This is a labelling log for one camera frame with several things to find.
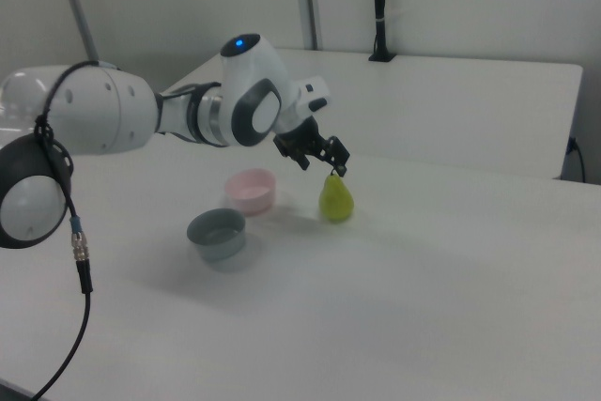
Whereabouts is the thin black cable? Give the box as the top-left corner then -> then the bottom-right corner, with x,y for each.
565,136 -> 588,183

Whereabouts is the green pear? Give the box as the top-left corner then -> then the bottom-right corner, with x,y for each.
318,173 -> 355,224

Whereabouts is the grey bowl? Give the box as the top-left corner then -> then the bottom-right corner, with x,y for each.
186,208 -> 248,264

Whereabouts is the black cable with metal connector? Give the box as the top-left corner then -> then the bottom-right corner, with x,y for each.
23,60 -> 119,401

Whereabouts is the black clamped stand pole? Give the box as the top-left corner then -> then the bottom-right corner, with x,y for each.
368,0 -> 398,64

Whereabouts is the pink bowl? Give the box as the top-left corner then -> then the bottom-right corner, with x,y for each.
223,168 -> 278,217

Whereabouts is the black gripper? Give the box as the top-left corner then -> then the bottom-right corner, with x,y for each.
272,114 -> 352,176

